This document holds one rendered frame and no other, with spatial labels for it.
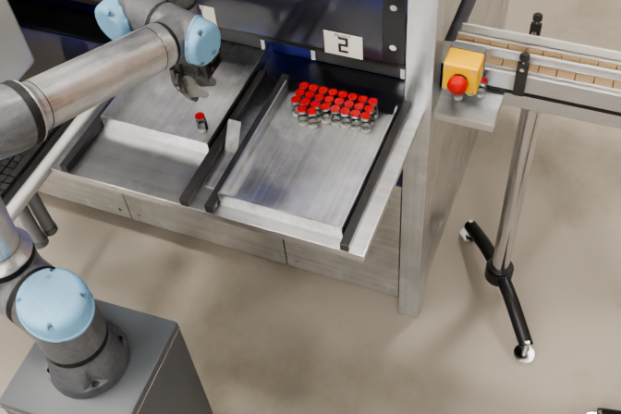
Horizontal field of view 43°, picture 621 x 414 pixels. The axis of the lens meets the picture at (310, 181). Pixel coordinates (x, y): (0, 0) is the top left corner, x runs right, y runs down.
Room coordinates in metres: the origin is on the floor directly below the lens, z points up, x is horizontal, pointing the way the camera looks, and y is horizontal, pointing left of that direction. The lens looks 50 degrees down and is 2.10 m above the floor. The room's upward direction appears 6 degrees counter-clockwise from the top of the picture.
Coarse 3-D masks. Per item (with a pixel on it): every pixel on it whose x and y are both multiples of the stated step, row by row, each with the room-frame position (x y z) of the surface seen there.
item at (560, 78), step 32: (480, 32) 1.34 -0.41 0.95; (512, 32) 1.31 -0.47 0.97; (512, 64) 1.25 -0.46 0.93; (544, 64) 1.21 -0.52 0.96; (576, 64) 1.19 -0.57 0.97; (608, 64) 1.22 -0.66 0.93; (512, 96) 1.21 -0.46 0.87; (544, 96) 1.18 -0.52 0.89; (576, 96) 1.16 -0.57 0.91; (608, 96) 1.13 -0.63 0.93
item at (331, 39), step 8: (328, 32) 1.28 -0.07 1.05; (336, 32) 1.27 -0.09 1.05; (328, 40) 1.28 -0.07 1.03; (336, 40) 1.27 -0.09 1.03; (352, 40) 1.26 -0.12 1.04; (360, 40) 1.25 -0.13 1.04; (328, 48) 1.28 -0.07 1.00; (336, 48) 1.28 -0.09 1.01; (344, 48) 1.27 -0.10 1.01; (352, 48) 1.26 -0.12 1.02; (360, 48) 1.25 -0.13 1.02; (352, 56) 1.26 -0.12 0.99; (360, 56) 1.25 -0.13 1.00
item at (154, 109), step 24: (240, 48) 1.46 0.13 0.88; (168, 72) 1.40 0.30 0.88; (216, 72) 1.38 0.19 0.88; (240, 72) 1.37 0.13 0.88; (120, 96) 1.31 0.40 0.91; (144, 96) 1.33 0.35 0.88; (168, 96) 1.32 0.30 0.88; (216, 96) 1.30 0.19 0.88; (240, 96) 1.27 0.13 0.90; (120, 120) 1.23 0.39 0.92; (144, 120) 1.25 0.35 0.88; (168, 120) 1.24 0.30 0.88; (192, 120) 1.24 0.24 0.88; (216, 120) 1.23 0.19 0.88; (192, 144) 1.15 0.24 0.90
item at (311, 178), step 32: (288, 96) 1.28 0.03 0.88; (256, 128) 1.16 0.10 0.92; (288, 128) 1.18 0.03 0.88; (320, 128) 1.17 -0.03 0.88; (384, 128) 1.15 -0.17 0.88; (256, 160) 1.10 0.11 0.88; (288, 160) 1.09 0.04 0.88; (320, 160) 1.08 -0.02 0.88; (352, 160) 1.07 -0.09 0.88; (224, 192) 1.01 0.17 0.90; (256, 192) 1.01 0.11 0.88; (288, 192) 1.00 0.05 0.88; (320, 192) 0.99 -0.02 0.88; (352, 192) 0.98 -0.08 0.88; (288, 224) 0.93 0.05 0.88; (320, 224) 0.90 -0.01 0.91
